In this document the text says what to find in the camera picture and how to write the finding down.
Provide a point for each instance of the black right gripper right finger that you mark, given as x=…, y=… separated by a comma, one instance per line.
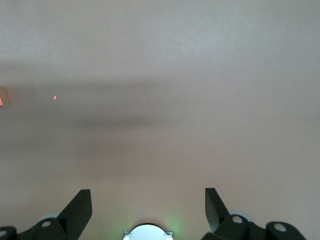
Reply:
x=215, y=212

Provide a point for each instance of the orange foam block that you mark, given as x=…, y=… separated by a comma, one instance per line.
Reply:
x=2, y=101

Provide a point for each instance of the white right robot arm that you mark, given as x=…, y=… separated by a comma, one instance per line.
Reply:
x=147, y=233

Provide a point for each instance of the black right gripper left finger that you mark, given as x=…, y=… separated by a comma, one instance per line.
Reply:
x=77, y=212

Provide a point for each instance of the brown table cover sheet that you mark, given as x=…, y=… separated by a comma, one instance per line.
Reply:
x=160, y=75

